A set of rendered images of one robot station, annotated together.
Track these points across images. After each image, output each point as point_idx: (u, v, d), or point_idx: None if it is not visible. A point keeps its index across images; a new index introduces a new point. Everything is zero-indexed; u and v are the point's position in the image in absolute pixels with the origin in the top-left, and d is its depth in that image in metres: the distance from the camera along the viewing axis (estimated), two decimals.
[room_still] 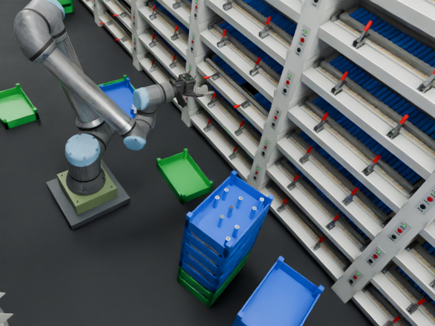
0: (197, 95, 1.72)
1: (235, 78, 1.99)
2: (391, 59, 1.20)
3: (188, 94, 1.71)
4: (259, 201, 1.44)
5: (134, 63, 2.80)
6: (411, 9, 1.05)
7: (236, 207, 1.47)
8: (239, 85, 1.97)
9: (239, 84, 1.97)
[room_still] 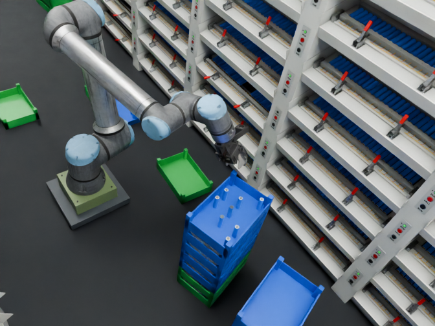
0: None
1: (235, 78, 1.99)
2: (391, 59, 1.20)
3: None
4: (259, 201, 1.44)
5: (134, 63, 2.80)
6: (411, 9, 1.05)
7: (236, 207, 1.47)
8: (239, 85, 1.97)
9: (239, 84, 1.97)
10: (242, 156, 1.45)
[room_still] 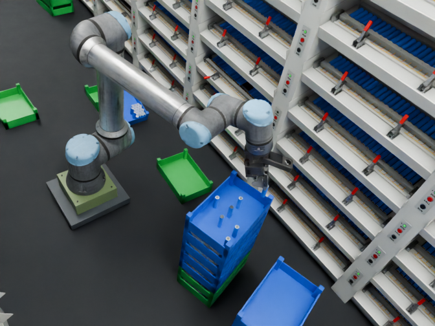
0: None
1: (235, 78, 1.99)
2: (391, 59, 1.20)
3: None
4: None
5: (134, 63, 2.80)
6: (411, 9, 1.05)
7: (236, 207, 1.47)
8: (239, 85, 1.97)
9: (239, 84, 1.97)
10: (263, 181, 1.32)
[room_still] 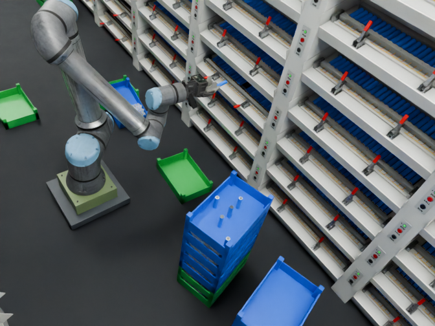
0: (210, 93, 1.75)
1: (235, 78, 1.99)
2: (391, 59, 1.20)
3: (199, 96, 1.72)
4: (246, 88, 1.94)
5: (134, 63, 2.80)
6: (411, 9, 1.05)
7: (236, 207, 1.47)
8: (239, 85, 1.97)
9: (239, 84, 1.97)
10: None
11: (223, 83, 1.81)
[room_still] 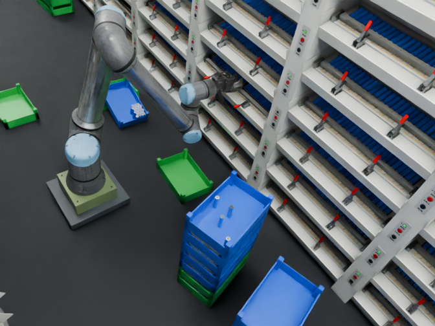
0: (237, 88, 1.88)
1: None
2: (391, 59, 1.20)
3: (227, 91, 1.85)
4: (246, 88, 1.94)
5: None
6: (411, 9, 1.05)
7: None
8: None
9: None
10: None
11: (250, 85, 1.96)
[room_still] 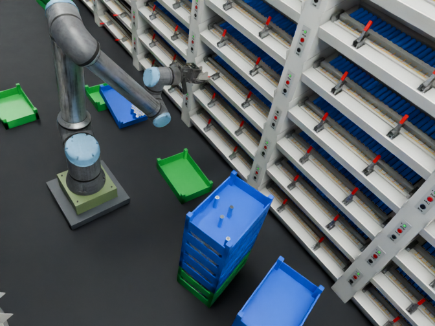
0: (201, 81, 1.91)
1: (238, 77, 1.99)
2: (391, 59, 1.20)
3: (191, 81, 1.88)
4: (248, 87, 1.95)
5: (134, 63, 2.80)
6: (411, 9, 1.05)
7: None
8: (242, 84, 1.97)
9: (241, 83, 1.97)
10: None
11: (252, 84, 1.96)
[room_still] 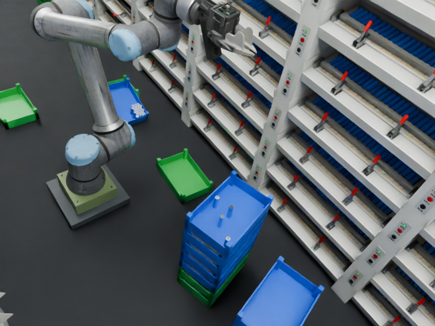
0: (224, 45, 0.99)
1: (238, 77, 1.99)
2: (391, 59, 1.20)
3: (208, 33, 1.01)
4: (248, 87, 1.95)
5: (134, 63, 2.80)
6: (411, 9, 1.05)
7: None
8: (242, 84, 1.97)
9: (241, 83, 1.97)
10: None
11: (252, 84, 1.96)
